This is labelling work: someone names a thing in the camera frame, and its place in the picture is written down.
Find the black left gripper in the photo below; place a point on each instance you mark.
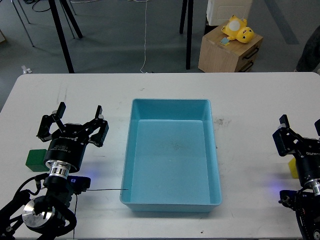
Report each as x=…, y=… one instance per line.
x=69, y=142

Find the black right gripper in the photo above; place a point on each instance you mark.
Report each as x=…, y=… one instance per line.
x=306, y=151

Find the yellow block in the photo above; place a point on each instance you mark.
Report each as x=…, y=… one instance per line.
x=293, y=169

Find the green block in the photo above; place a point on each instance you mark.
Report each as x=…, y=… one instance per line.
x=35, y=160

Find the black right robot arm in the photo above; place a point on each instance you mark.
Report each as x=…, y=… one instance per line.
x=306, y=201

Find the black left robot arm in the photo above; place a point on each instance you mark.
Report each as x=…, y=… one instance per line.
x=42, y=202

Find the white appliance box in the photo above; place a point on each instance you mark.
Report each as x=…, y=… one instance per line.
x=219, y=11

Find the wooden drawer cabinet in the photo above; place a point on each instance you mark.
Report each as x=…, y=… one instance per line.
x=216, y=57

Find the blue plastic bin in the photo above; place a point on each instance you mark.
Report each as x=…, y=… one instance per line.
x=171, y=162

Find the small blue green card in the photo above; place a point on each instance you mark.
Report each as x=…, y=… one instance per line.
x=225, y=41

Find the yellow plush toy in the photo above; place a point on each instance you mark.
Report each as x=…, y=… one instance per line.
x=237, y=29

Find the grey chair legs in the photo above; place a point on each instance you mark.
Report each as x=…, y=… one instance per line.
x=22, y=22

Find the black table leg right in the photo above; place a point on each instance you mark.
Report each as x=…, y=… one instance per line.
x=186, y=15

